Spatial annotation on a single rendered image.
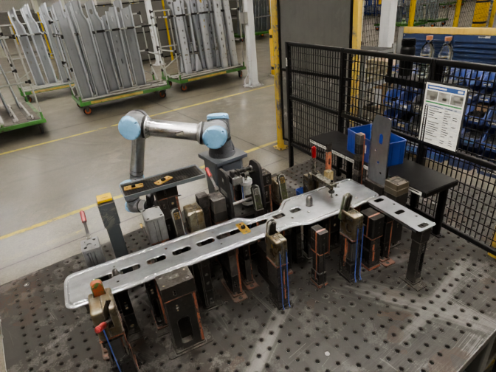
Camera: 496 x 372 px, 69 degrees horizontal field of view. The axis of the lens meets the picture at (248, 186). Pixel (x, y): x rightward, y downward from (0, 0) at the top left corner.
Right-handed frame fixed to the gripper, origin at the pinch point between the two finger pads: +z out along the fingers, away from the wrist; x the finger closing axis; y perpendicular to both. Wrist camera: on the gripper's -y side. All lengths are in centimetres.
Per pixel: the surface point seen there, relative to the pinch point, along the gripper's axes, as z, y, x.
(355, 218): 93, 5, 2
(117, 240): -4.6, -13.3, 34.2
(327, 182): 77, 5, -19
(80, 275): 6, -25, 59
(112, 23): -469, 12, -500
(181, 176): 18.4, -21.2, 1.5
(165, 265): 33, -16, 45
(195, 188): -123, 122, -132
